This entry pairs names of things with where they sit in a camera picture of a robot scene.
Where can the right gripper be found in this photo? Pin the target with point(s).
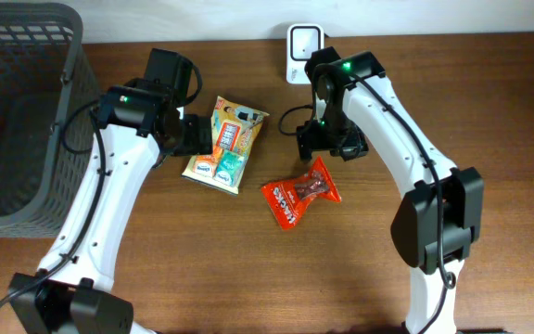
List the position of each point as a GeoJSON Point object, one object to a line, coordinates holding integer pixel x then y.
{"type": "Point", "coordinates": [311, 135]}

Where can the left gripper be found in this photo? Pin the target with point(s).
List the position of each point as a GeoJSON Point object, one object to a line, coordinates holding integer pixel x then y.
{"type": "Point", "coordinates": [200, 134]}

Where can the orange tissue pack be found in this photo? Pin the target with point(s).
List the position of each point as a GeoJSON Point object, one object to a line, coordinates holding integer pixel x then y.
{"type": "Point", "coordinates": [206, 165]}

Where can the yellow snack bag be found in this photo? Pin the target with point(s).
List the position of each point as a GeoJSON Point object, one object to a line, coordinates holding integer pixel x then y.
{"type": "Point", "coordinates": [235, 127]}

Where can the green tissue pack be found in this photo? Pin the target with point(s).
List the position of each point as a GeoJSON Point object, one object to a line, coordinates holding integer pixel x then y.
{"type": "Point", "coordinates": [228, 168]}

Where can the red snack bag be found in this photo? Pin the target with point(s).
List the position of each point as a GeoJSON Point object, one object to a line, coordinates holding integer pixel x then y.
{"type": "Point", "coordinates": [289, 199]}

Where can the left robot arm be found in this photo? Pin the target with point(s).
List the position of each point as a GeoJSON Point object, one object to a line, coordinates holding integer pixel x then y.
{"type": "Point", "coordinates": [137, 126]}

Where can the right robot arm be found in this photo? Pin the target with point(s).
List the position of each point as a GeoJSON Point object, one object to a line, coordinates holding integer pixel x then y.
{"type": "Point", "coordinates": [355, 108]}

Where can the white barcode scanner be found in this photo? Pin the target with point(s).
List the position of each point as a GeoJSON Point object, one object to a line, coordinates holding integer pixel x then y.
{"type": "Point", "coordinates": [302, 39]}

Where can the dark grey plastic basket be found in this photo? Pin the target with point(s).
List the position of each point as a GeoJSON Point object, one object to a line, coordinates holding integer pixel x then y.
{"type": "Point", "coordinates": [45, 80]}

